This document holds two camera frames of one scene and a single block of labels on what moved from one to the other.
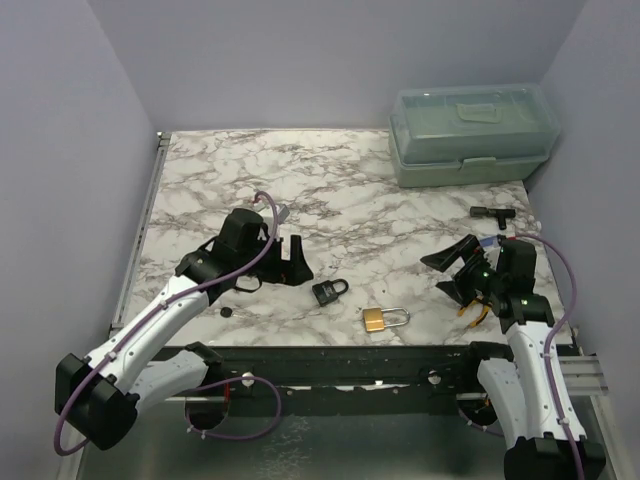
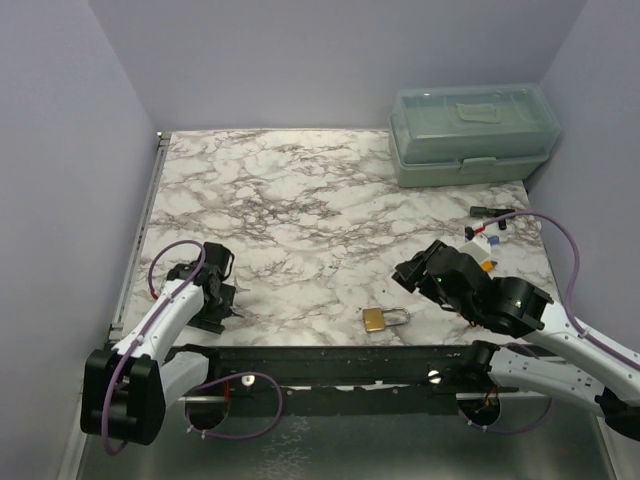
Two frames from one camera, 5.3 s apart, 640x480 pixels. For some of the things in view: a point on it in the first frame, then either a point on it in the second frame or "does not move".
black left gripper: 293,272 to 211,320
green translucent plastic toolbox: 460,135 does not move
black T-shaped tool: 501,213 does not move
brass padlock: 374,319 does not move
